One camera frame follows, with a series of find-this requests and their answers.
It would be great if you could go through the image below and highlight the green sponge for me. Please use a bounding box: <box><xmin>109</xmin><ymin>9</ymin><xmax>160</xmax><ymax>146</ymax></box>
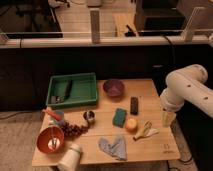
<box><xmin>112</xmin><ymin>108</ymin><xmax>127</xmax><ymax>127</ymax></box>

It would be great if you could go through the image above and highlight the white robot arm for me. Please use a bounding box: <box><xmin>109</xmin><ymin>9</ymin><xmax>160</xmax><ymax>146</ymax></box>
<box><xmin>160</xmin><ymin>64</ymin><xmax>213</xmax><ymax>127</ymax></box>

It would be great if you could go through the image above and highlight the green plastic tray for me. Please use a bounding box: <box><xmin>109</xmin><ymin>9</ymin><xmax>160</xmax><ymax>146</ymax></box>
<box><xmin>46</xmin><ymin>73</ymin><xmax>98</xmax><ymax>109</ymax></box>

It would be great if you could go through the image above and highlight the black marker in tray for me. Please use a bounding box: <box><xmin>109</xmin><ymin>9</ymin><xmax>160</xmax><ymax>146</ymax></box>
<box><xmin>65</xmin><ymin>80</ymin><xmax>72</xmax><ymax>99</ymax></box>

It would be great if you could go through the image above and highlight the banana peel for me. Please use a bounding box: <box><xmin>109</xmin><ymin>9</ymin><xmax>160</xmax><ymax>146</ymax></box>
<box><xmin>133</xmin><ymin>121</ymin><xmax>158</xmax><ymax>141</ymax></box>

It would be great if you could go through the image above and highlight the orange fruit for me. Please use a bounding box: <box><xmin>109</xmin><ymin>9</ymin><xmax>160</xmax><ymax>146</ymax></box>
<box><xmin>125</xmin><ymin>118</ymin><xmax>138</xmax><ymax>132</ymax></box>

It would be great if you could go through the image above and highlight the blue grey cloth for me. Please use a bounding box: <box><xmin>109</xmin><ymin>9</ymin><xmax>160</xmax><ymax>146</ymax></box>
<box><xmin>98</xmin><ymin>135</ymin><xmax>127</xmax><ymax>161</ymax></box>

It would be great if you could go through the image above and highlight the purple bowl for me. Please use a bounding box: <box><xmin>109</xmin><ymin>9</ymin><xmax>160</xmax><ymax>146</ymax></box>
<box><xmin>103</xmin><ymin>79</ymin><xmax>125</xmax><ymax>97</ymax></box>

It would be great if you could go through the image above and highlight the small metal cup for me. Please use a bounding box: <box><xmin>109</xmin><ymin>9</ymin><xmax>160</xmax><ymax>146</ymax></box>
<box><xmin>83</xmin><ymin>111</ymin><xmax>95</xmax><ymax>125</ymax></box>

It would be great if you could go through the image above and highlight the black stapler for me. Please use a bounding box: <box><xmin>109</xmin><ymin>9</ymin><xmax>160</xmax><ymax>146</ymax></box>
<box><xmin>124</xmin><ymin>25</ymin><xmax>136</xmax><ymax>37</ymax></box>

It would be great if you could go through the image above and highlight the bunch of dark grapes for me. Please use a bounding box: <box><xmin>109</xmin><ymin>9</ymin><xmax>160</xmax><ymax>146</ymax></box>
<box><xmin>60</xmin><ymin>122</ymin><xmax>90</xmax><ymax>139</ymax></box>

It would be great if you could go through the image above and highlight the black box on desk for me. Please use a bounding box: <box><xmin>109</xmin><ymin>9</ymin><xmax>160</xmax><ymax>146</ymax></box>
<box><xmin>134</xmin><ymin>0</ymin><xmax>185</xmax><ymax>31</ymax></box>

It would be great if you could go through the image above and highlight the white cup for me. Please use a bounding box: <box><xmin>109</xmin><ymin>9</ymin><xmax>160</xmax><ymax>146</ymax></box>
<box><xmin>58</xmin><ymin>144</ymin><xmax>82</xmax><ymax>171</ymax></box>

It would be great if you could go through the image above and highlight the blue mug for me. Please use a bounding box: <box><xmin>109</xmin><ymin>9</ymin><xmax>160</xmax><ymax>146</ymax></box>
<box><xmin>53</xmin><ymin>110</ymin><xmax>64</xmax><ymax>125</ymax></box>

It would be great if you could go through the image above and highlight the small metal clip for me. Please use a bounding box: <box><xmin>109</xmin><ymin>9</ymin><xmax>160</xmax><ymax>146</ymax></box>
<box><xmin>51</xmin><ymin>96</ymin><xmax>64</xmax><ymax>104</ymax></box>

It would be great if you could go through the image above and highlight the white spoon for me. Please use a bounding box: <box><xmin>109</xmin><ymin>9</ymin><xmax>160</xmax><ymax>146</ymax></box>
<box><xmin>47</xmin><ymin>126</ymin><xmax>61</xmax><ymax>151</ymax></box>

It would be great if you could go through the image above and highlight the red bowl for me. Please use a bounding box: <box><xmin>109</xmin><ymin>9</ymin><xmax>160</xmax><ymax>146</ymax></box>
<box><xmin>36</xmin><ymin>126</ymin><xmax>64</xmax><ymax>154</ymax></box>

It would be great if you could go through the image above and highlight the red handled tool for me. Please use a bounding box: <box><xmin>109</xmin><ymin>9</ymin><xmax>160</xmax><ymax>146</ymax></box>
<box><xmin>42</xmin><ymin>109</ymin><xmax>62</xmax><ymax>121</ymax></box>

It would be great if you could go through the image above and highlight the grey divider post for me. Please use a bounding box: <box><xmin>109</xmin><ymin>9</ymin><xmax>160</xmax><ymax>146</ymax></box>
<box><xmin>90</xmin><ymin>9</ymin><xmax>100</xmax><ymax>44</ymax></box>

